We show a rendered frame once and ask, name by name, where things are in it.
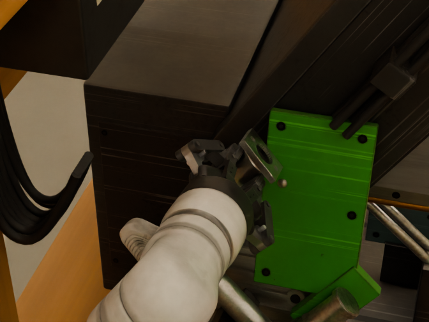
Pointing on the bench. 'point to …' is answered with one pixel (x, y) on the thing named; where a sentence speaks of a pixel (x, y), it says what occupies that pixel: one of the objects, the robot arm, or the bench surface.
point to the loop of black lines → (66, 197)
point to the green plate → (315, 200)
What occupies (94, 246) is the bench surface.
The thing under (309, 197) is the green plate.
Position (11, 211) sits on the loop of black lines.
